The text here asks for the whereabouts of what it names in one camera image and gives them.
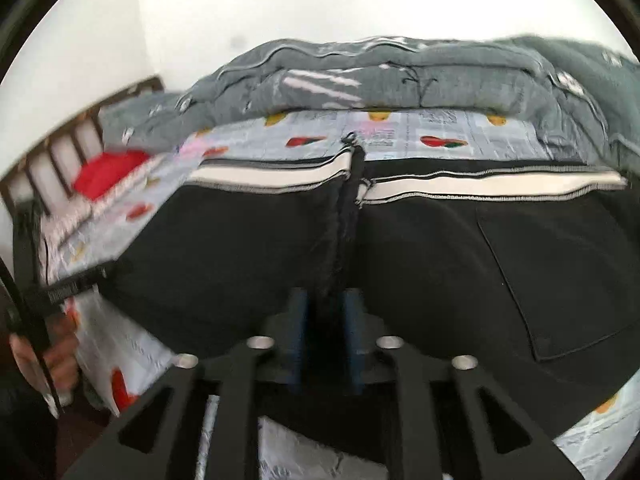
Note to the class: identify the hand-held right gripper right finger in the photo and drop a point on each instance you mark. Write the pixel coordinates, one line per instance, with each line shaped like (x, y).
(352, 340)

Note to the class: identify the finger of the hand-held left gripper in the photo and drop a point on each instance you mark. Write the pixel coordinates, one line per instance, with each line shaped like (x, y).
(105, 273)

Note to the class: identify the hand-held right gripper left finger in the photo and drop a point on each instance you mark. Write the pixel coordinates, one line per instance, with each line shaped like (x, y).
(298, 340)

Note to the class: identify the black pants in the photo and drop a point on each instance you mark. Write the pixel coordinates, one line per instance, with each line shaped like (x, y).
(225, 260)

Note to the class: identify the person's left hand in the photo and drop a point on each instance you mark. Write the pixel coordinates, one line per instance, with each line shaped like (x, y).
(60, 360)

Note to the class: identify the floral bedsheet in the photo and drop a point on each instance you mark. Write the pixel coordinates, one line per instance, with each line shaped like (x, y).
(100, 215)

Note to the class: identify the red pillow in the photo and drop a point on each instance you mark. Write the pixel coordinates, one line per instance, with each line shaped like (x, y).
(110, 172)

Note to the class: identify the fruit-print plastic sheet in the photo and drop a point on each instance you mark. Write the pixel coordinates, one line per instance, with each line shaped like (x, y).
(320, 127)

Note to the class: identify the grey floral quilt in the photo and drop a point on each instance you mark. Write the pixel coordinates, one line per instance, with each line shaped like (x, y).
(450, 75)

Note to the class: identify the dark wooden bed frame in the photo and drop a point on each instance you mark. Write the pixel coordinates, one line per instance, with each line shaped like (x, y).
(152, 84)

